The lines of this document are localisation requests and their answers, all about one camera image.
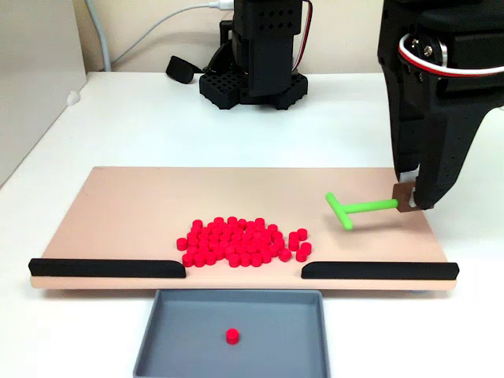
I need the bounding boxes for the green T pusher brown handle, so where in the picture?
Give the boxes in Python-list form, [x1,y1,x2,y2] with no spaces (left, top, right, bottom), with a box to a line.
[324,181,418,231]

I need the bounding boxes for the beige flat board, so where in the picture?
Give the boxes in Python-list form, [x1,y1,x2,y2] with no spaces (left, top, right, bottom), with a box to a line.
[29,165,460,292]

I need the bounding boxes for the grey rectangular tray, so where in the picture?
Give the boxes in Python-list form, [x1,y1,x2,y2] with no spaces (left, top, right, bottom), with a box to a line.
[132,289,332,378]

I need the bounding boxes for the white cabinet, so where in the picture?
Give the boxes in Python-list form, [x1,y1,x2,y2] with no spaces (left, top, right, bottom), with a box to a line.
[0,0,88,187]

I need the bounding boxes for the white red servo cable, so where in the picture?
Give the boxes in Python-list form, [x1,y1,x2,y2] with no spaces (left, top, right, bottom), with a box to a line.
[293,0,315,74]
[396,33,504,79]

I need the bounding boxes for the black edge rail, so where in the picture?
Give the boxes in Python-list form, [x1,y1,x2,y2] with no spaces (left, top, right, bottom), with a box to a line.
[28,258,187,280]
[301,261,461,280]

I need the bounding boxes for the white USB cable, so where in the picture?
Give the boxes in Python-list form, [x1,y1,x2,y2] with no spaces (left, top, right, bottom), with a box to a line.
[111,0,236,67]

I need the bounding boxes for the grey cable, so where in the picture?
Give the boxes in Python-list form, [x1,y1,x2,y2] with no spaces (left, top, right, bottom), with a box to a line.
[83,0,113,72]

